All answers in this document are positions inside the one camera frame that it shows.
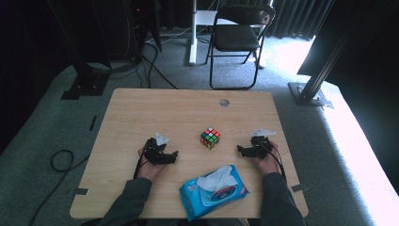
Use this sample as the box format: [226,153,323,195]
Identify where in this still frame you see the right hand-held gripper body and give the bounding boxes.
[247,127,277,159]

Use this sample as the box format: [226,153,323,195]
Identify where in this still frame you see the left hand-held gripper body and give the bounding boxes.
[143,132,169,167]

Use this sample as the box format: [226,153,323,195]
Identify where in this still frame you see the multicoloured puzzle cube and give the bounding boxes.
[199,126,221,151]

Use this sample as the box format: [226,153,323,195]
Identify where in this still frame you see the white wet wipe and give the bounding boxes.
[196,165,239,193]

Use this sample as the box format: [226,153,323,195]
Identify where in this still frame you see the blue wet wipes pack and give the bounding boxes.
[178,164,250,222]

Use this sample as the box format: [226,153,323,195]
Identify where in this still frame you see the person's left hand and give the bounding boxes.
[136,146,168,183]

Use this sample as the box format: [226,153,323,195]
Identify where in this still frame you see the person's right hand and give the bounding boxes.
[250,140,281,176]

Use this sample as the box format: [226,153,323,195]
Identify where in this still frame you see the grey tape piece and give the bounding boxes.
[291,183,311,193]

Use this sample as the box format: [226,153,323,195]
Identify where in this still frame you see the black metal stand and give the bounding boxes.
[46,0,111,101]
[287,12,359,109]

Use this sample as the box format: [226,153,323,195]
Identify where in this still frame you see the black folding chair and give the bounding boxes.
[205,4,277,91]

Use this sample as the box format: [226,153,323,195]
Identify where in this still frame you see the white desk leg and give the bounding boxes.
[188,0,220,66]

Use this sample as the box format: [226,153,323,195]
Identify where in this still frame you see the dark computer tower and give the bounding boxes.
[124,0,163,61]

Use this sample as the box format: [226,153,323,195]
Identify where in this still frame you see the dark curtain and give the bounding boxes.
[263,0,335,40]

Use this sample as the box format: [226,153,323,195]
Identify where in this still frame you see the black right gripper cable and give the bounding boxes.
[263,142,288,185]

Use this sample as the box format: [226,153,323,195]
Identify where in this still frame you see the bundle of black floor cables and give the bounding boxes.
[88,40,179,90]

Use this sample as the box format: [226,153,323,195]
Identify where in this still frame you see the black looped floor cable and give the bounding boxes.
[29,149,92,226]

